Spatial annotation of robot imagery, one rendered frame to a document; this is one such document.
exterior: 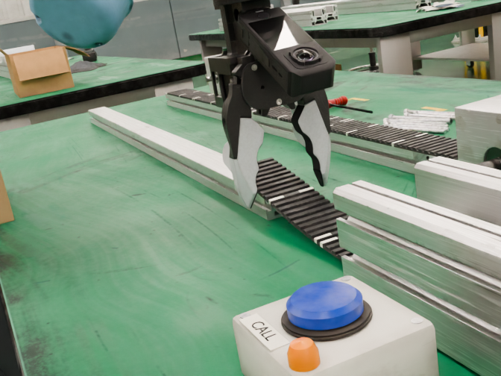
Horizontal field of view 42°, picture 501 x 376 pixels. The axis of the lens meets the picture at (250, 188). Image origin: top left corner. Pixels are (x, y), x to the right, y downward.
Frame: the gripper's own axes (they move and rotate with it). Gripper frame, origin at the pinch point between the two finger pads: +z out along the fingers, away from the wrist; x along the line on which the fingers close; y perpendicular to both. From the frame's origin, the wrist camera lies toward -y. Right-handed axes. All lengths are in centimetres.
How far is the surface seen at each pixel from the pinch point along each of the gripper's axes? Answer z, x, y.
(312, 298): -3.9, 13.6, -30.0
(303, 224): 1.7, 2.0, -6.2
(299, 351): -3.5, 16.3, -33.4
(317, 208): 1.3, -0.7, -4.3
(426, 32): 11, -168, 190
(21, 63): -9, 6, 194
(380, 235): -2.8, 4.6, -23.1
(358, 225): -2.8, 4.7, -20.4
